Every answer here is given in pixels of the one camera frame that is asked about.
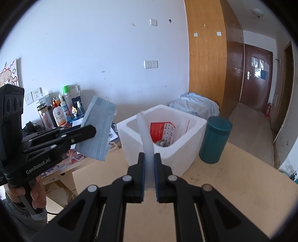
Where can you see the person's left hand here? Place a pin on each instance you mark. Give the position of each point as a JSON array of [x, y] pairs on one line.
[[38, 190]]

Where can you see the person's left forearm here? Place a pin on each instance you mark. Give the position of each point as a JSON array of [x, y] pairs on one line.
[[16, 216]]

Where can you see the grey crumpled cloth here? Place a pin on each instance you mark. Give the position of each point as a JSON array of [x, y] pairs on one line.
[[162, 142]]

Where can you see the white foam box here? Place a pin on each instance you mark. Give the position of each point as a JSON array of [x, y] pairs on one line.
[[177, 158]]

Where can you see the brown entrance door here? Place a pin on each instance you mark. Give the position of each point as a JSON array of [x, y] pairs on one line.
[[253, 93]]

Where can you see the small cartoon figurine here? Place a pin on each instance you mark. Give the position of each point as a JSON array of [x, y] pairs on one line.
[[74, 112]]

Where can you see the orange capped bottle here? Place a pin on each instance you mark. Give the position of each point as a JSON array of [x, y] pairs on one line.
[[55, 102]]

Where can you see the light blue cloth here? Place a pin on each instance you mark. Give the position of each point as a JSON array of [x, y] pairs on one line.
[[198, 102]]

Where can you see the wall poster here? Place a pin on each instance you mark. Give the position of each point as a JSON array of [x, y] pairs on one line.
[[9, 76]]

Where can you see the blue printed tube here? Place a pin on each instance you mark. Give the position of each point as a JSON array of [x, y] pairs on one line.
[[67, 112]]

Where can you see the orange red tissue packet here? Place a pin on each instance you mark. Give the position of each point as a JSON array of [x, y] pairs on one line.
[[160, 130]]

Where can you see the white carton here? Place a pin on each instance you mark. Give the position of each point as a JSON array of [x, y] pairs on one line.
[[46, 99]]

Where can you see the blue door notice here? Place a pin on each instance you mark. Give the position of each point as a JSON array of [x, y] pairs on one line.
[[263, 75]]

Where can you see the slim white bottle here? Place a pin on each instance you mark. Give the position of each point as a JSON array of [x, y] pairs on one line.
[[62, 99]]

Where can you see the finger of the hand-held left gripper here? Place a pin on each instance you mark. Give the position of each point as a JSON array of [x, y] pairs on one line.
[[86, 131], [58, 146]]

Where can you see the white door notice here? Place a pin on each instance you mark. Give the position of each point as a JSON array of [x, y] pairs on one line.
[[257, 62]]

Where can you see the glass tumbler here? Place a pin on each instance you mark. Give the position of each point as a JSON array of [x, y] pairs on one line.
[[45, 116]]

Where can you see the blue face mask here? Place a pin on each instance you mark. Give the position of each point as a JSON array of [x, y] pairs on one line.
[[97, 121]]

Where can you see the white wall socket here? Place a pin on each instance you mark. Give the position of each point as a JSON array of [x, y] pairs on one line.
[[28, 98], [147, 64], [36, 94], [154, 64]]

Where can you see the white lotion bottle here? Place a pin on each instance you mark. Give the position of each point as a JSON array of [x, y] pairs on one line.
[[60, 116]]

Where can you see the white wall switch plate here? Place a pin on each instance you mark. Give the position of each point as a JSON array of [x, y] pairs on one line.
[[153, 22]]

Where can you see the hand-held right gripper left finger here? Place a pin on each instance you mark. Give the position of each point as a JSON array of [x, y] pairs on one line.
[[140, 176]]

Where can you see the dark blue carton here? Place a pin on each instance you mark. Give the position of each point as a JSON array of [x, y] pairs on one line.
[[75, 102]]

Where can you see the blue spray bottle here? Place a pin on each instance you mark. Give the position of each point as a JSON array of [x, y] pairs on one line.
[[80, 110]]

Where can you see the teal canister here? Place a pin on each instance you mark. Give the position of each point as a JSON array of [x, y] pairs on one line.
[[214, 142]]

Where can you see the white translucent soft strip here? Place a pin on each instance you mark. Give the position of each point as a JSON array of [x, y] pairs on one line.
[[146, 144]]

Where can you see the wooden side door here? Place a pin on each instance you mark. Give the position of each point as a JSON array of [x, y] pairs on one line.
[[285, 97]]

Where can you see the round ceiling lamp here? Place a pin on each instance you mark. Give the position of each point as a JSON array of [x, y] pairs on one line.
[[257, 11]]

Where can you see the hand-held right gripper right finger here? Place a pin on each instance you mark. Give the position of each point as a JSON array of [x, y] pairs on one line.
[[156, 176]]

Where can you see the wooden wardrobe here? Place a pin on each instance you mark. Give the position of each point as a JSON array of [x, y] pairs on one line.
[[207, 58]]

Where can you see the blue pump bottle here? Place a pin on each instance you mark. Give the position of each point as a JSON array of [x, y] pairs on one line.
[[293, 178]]

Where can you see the green capped spray can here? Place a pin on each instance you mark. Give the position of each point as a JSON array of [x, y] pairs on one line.
[[68, 100]]

